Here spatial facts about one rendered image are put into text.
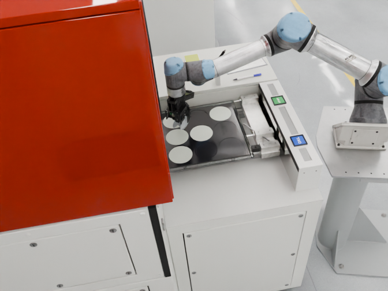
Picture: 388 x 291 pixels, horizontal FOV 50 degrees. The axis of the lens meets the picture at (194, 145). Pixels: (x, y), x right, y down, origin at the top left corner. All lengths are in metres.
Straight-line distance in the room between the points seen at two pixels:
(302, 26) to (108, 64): 0.98
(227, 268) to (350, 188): 0.69
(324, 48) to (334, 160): 0.48
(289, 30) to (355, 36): 2.70
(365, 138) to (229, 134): 0.57
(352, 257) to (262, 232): 0.89
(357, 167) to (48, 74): 1.35
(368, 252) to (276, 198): 1.03
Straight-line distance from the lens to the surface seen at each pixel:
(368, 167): 1.86
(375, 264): 2.56
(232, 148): 1.74
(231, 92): 1.97
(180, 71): 1.59
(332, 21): 4.52
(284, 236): 1.84
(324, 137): 1.94
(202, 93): 1.94
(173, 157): 1.72
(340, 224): 2.33
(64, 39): 0.82
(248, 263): 1.96
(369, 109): 1.86
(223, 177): 1.74
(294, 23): 1.67
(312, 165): 1.62
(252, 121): 1.89
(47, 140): 0.97
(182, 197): 1.68
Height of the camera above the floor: 2.15
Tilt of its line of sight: 45 degrees down
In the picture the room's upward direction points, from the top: 5 degrees counter-clockwise
